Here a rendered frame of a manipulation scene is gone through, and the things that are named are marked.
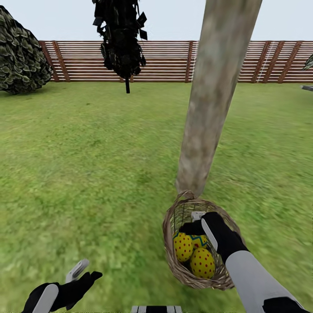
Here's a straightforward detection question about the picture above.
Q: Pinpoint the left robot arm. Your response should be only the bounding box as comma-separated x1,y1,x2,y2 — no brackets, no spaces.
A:
21,259,102,313

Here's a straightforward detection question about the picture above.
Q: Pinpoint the wicker basket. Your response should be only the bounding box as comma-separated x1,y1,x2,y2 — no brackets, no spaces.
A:
162,190,247,291

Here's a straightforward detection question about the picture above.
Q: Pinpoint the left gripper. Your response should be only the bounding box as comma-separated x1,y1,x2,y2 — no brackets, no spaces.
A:
66,271,102,310

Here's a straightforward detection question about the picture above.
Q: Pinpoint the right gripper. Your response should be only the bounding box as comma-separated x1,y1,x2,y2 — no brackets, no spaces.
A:
178,221,203,236

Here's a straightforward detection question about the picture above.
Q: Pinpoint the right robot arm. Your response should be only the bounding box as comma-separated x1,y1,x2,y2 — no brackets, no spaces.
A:
178,211,310,313

